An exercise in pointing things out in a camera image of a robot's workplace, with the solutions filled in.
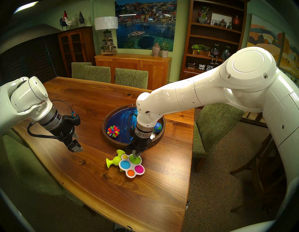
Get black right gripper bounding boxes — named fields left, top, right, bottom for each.
left=128, top=137, right=152, bottom=160

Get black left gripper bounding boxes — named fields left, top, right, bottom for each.
left=52, top=116, right=84, bottom=153

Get white pop bubble toy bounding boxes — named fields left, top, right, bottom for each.
left=119, top=153, right=145, bottom=178

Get lime green suction cup toy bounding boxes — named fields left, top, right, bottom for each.
left=106, top=150, right=126, bottom=170

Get round wooden blue resin tray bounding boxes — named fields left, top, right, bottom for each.
left=102, top=105, right=166, bottom=149

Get multicolour spiky ball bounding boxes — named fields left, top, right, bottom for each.
left=107, top=126, right=120, bottom=138

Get wooden dining table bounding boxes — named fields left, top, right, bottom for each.
left=12, top=77, right=195, bottom=232

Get green upholstered chair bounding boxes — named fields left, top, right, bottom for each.
left=2, top=134, right=84, bottom=207
left=115, top=68, right=149, bottom=90
left=84, top=66, right=111, bottom=83
left=193, top=103, right=245, bottom=173
left=71, top=62, right=92, bottom=80

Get light wood sideboard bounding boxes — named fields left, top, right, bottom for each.
left=95, top=53, right=172, bottom=91

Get dark window shutters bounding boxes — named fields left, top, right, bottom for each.
left=0, top=23, right=62, bottom=87

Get dark wood glass cabinet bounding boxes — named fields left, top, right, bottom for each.
left=58, top=26, right=96, bottom=78

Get white pot with plant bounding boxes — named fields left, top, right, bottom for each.
left=160, top=42, right=170, bottom=58

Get tiered plant stand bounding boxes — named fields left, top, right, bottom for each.
left=100, top=29, right=117, bottom=55

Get white rooster figurine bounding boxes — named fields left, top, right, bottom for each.
left=59, top=11, right=79, bottom=31

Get wooden succulent planter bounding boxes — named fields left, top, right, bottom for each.
left=192, top=44, right=211, bottom=57

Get white lamp shade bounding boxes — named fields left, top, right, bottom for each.
left=94, top=16, right=118, bottom=30

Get dark frog figurine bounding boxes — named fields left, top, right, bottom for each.
left=210, top=44, right=220, bottom=64
left=221, top=46, right=231, bottom=62

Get dark wooden chair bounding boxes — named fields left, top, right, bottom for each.
left=230, top=138, right=288, bottom=214

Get dark wood bookshelf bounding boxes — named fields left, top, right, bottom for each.
left=180, top=0, right=250, bottom=81

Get ceiling light panel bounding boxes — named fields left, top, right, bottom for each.
left=14, top=1, right=39, bottom=14

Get colourful parrot figurine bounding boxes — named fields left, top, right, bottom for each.
left=197, top=6, right=210, bottom=24

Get framed text sign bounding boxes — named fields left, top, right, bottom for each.
left=210, top=12, right=233, bottom=26

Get abstract landscape painting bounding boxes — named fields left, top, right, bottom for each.
left=246, top=14, right=299, bottom=79

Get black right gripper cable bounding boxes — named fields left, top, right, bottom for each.
left=127, top=113, right=139, bottom=143

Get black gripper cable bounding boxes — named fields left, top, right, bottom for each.
left=127, top=113, right=139, bottom=143
left=27, top=100, right=78, bottom=141

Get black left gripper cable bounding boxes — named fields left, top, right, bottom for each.
left=27, top=100, right=78, bottom=141

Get harbour town wall picture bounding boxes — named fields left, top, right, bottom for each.
left=115, top=0, right=178, bottom=52

